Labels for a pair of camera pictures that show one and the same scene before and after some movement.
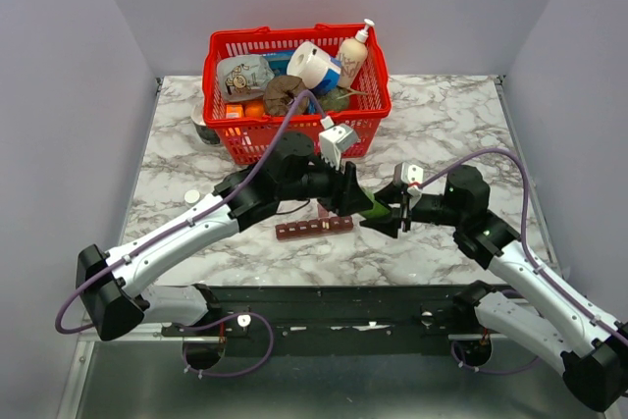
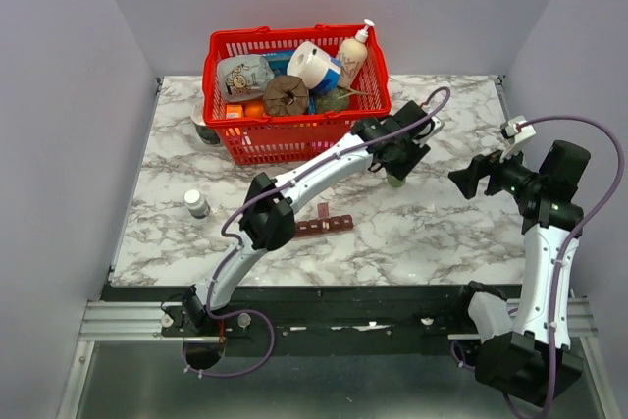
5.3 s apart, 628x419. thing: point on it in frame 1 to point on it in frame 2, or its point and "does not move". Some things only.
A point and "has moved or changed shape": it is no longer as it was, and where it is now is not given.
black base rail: (333, 320) does not move
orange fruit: (254, 110) does not move
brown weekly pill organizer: (324, 224) does not move
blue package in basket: (279, 61) does not move
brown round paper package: (280, 94) does not move
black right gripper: (392, 193) to (467, 179)
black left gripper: (345, 196) to (416, 153)
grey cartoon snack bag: (243, 77) does not move
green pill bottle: (378, 208) has moved or changed shape
